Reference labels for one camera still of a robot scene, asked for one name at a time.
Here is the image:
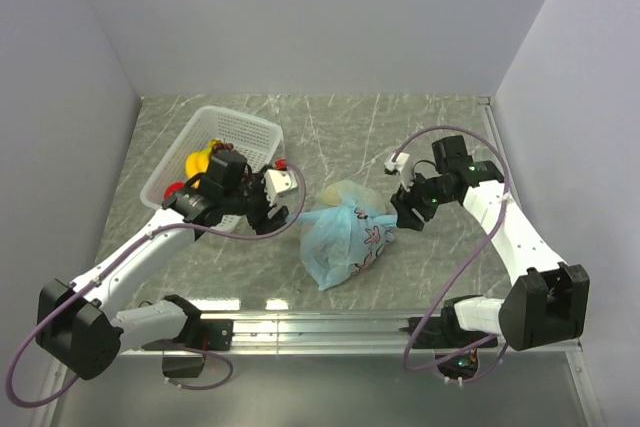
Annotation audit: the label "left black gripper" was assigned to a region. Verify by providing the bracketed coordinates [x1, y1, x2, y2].
[222, 164, 290, 237]

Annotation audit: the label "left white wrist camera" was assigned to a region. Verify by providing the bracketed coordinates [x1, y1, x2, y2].
[264, 158, 299, 206]

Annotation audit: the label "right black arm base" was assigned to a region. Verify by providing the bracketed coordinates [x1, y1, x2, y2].
[412, 316, 487, 380]

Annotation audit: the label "aluminium mounting rail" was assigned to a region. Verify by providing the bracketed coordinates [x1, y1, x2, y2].
[119, 310, 581, 357]

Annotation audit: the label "dark purple fake grapes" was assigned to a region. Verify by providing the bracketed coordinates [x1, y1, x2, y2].
[212, 143, 236, 153]

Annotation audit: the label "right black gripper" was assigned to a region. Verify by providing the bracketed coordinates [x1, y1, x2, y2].
[390, 166, 456, 233]

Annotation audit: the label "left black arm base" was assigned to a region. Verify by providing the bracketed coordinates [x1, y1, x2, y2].
[142, 319, 234, 382]

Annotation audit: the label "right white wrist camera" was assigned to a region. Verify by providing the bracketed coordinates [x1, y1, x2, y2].
[384, 152, 414, 191]

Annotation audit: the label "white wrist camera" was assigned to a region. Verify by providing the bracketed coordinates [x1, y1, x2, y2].
[264, 158, 299, 206]
[384, 152, 414, 191]

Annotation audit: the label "light blue plastic bag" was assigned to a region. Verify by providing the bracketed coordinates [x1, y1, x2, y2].
[297, 180, 397, 291]

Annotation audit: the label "red fake apple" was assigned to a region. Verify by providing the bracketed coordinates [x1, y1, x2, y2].
[163, 182, 185, 200]

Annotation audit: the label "white plastic basket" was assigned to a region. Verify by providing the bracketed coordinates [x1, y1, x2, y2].
[140, 106, 283, 210]

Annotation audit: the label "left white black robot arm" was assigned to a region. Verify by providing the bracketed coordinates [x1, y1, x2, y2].
[36, 150, 299, 380]

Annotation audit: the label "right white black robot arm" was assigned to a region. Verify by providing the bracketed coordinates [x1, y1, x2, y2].
[385, 129, 590, 351]

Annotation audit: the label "yellow banana bunch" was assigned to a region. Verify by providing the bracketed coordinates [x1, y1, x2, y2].
[184, 139, 223, 179]

